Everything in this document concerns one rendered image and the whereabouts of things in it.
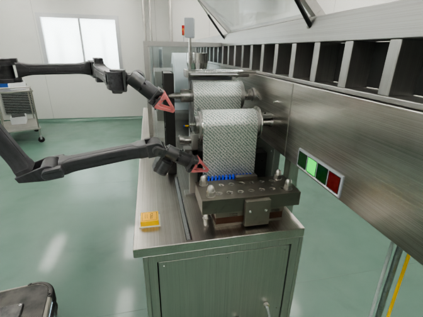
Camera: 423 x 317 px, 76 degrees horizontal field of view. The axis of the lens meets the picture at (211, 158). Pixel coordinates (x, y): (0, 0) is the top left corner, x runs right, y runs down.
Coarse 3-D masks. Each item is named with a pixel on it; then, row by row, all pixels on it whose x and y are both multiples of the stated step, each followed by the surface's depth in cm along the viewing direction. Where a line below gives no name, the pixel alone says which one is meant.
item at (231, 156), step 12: (204, 144) 113; (216, 144) 114; (228, 144) 115; (240, 144) 117; (252, 144) 118; (204, 156) 115; (216, 156) 116; (228, 156) 117; (240, 156) 119; (252, 156) 120; (204, 168) 117; (216, 168) 118; (228, 168) 120; (240, 168) 121; (252, 168) 122
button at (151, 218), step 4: (148, 212) 111; (152, 212) 112; (156, 212) 112; (140, 216) 109; (144, 216) 108; (148, 216) 109; (152, 216) 109; (156, 216) 109; (140, 220) 106; (144, 220) 106; (148, 220) 106; (152, 220) 106; (156, 220) 106; (140, 224) 106; (144, 224) 106; (148, 224) 106; (152, 224) 106; (156, 224) 107
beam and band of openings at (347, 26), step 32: (416, 0) 54; (256, 32) 134; (288, 32) 104; (320, 32) 85; (352, 32) 71; (384, 32) 62; (416, 32) 55; (224, 64) 195; (256, 64) 145; (288, 64) 117; (320, 64) 88; (352, 64) 74; (384, 64) 71; (416, 64) 61; (384, 96) 63; (416, 96) 63
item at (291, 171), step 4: (288, 160) 143; (288, 164) 143; (292, 164) 142; (284, 168) 148; (288, 168) 143; (292, 168) 143; (296, 168) 143; (284, 172) 148; (288, 172) 144; (292, 172) 144; (296, 172) 144; (288, 176) 144; (292, 176) 145; (296, 176) 145; (292, 180) 146; (296, 180) 146; (288, 208) 152; (292, 208) 153
